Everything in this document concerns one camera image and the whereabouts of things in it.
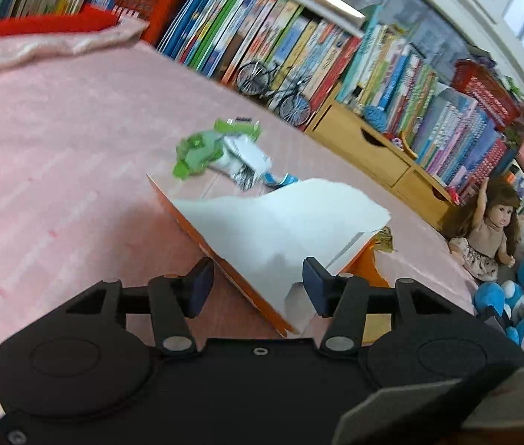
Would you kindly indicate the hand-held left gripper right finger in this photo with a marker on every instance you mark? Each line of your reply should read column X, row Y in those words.
column 316, row 287

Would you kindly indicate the red plastic crate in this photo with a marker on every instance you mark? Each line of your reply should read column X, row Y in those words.
column 141, row 4

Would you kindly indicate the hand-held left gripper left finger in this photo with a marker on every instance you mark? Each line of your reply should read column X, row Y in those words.
column 200, row 287

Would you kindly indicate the gold foil wrapper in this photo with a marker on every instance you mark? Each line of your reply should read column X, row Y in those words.
column 386, row 240

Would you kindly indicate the orange curved toy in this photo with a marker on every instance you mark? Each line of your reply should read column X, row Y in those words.
column 408, row 143

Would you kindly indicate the row of tall colourful books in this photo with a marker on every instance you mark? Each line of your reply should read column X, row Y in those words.
column 252, row 23

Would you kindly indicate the wooden drawer organizer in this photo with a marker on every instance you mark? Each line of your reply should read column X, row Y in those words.
column 359, row 148

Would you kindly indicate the orange cardboard box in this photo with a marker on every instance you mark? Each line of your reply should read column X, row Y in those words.
column 289, row 222

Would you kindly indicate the blue yarn ball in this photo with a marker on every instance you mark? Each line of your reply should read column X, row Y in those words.
column 376, row 118

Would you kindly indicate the green crumpled wrapper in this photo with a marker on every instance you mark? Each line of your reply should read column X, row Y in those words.
column 197, row 153

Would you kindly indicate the row of small pastel books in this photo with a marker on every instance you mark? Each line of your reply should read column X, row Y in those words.
column 428, row 102

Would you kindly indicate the red plush blanket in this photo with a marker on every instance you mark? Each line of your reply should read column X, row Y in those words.
column 34, row 25

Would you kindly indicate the blue white wrapper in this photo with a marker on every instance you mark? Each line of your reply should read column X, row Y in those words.
column 282, row 180

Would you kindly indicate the silver white wrapper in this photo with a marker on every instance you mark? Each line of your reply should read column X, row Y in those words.
column 248, row 157

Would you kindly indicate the long-haired doll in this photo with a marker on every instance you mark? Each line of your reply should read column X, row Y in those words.
column 486, row 236

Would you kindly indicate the pink bed sheet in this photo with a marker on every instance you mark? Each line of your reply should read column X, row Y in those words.
column 58, row 171

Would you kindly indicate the black model bicycle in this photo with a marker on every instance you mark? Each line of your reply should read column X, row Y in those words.
column 289, row 102

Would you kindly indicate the pink folded cloth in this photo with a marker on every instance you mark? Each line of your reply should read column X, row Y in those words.
column 34, row 53

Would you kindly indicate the red plastic basket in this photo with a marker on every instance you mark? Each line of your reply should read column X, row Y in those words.
column 486, row 92

